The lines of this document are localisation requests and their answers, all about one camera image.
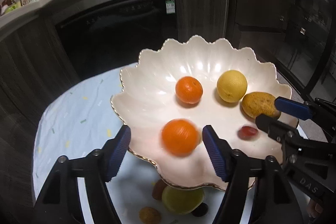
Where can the green apple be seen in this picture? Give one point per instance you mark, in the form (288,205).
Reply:
(182,200)

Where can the green plastic container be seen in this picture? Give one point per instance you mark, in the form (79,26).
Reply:
(11,8)

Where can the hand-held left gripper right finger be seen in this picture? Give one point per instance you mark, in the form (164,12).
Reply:
(214,153)

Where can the dark red jujube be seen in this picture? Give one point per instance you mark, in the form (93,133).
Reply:
(159,190)

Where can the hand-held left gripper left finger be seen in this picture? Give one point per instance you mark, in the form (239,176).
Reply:
(118,154)

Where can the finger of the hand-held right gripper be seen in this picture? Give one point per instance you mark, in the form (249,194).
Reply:
(273,127)
(294,108)

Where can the built-in black oven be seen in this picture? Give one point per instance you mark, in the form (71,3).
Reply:
(115,27)

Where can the light blue patterned tablecloth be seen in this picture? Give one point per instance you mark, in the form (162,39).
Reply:
(76,119)

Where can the yellow lemon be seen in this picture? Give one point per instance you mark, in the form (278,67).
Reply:
(231,86)

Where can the speckled yellow-brown fruit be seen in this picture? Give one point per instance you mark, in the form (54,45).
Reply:
(258,106)

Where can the orange mandarin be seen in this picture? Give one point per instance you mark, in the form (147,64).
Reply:
(189,90)
(180,138)

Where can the small dark plum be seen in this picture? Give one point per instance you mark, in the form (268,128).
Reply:
(200,209)

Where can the person's right hand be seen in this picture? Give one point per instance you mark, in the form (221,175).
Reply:
(314,209)

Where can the small brown longan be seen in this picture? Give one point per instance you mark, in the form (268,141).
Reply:
(149,215)

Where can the white scalloped ceramic bowl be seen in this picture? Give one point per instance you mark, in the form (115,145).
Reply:
(152,98)

